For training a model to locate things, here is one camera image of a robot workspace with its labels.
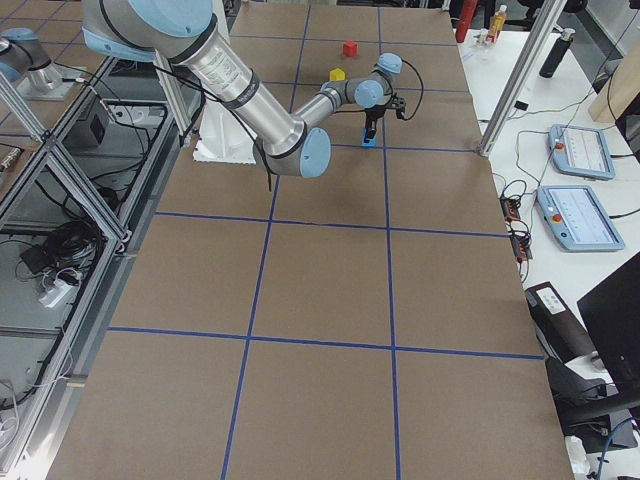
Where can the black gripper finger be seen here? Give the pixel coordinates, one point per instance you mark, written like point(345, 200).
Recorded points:
point(370, 129)

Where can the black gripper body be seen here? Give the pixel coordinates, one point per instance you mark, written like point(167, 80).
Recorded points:
point(373, 115)

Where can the blue foam cube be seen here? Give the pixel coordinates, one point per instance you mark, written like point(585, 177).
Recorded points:
point(368, 143)

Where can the red foam cube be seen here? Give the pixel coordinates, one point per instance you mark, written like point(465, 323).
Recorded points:
point(350, 48)

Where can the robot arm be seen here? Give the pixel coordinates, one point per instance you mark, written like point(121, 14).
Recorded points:
point(25, 62)
point(186, 34)

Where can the yellow foam cube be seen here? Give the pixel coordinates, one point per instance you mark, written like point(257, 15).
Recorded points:
point(337, 74)

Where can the red fire extinguisher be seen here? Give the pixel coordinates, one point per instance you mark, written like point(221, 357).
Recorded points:
point(465, 18)

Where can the orange drink bottle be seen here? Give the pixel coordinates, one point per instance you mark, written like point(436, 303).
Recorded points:
point(497, 24)

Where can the black water bottle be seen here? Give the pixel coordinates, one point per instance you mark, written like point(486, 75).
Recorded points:
point(557, 53)

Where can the far teach pendant tablet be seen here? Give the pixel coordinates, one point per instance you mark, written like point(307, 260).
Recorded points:
point(580, 151)

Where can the teach pendant tablet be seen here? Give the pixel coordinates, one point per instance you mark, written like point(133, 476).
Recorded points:
point(580, 151)
point(577, 220)

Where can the near teach pendant tablet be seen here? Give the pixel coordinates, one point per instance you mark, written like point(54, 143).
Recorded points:
point(577, 220)

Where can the black computer monitor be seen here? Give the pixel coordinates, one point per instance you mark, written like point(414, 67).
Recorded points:
point(610, 312)

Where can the white power strip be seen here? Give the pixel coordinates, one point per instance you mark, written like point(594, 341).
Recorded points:
point(54, 294)

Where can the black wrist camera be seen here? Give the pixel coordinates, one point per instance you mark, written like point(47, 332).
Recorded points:
point(398, 105)

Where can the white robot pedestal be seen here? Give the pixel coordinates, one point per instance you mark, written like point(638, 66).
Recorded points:
point(222, 139)

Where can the aluminium frame post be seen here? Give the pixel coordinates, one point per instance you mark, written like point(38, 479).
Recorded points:
point(543, 25)

